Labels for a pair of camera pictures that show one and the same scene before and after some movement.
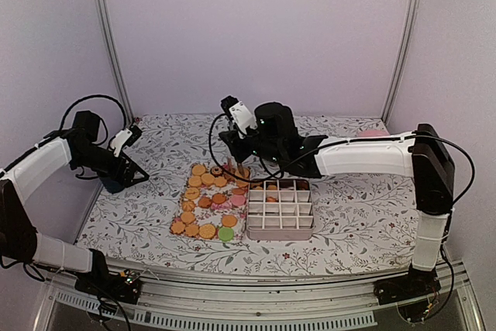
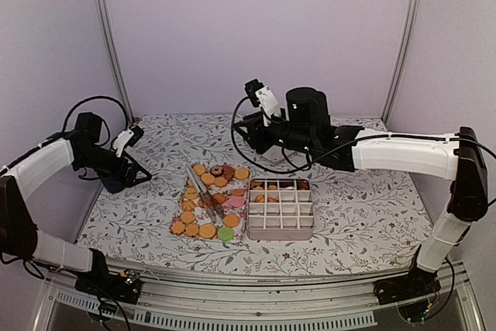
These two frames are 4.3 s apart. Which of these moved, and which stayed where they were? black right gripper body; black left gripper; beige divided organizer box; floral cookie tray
Moved: black right gripper body
Stayed: beige divided organizer box; floral cookie tray; black left gripper
